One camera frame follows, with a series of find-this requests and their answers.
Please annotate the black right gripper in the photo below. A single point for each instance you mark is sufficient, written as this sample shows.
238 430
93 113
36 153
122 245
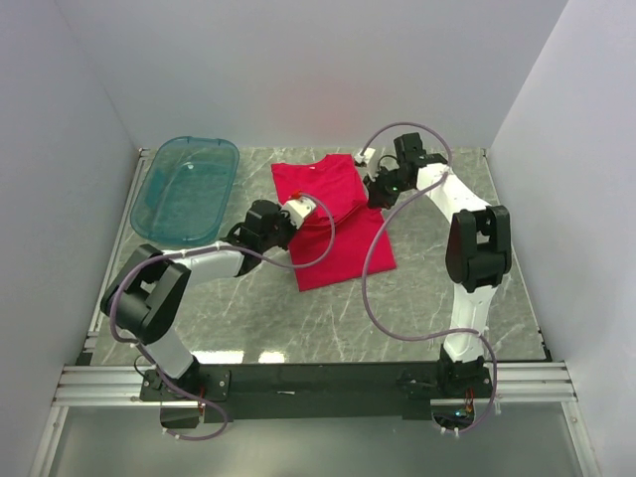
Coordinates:
377 199

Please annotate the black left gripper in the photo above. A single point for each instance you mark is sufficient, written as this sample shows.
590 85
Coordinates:
292 230

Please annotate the red t shirt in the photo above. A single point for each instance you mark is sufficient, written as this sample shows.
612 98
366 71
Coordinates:
335 181

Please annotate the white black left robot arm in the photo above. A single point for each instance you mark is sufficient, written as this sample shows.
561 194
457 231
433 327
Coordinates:
145 296

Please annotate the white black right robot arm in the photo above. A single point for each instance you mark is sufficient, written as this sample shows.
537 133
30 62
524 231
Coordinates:
478 252

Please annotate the teal translucent plastic bin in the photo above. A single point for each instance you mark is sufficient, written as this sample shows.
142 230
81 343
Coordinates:
184 195

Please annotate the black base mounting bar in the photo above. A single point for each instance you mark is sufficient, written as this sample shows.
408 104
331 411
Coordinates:
284 391

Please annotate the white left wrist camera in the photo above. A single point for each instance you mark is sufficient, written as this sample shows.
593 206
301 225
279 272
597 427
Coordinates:
299 209

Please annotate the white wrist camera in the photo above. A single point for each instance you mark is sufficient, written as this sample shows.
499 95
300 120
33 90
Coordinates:
299 209
364 157

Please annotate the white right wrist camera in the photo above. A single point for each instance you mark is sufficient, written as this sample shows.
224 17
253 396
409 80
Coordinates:
364 157

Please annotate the aluminium left side rail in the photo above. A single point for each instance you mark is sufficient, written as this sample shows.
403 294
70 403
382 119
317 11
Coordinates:
95 321

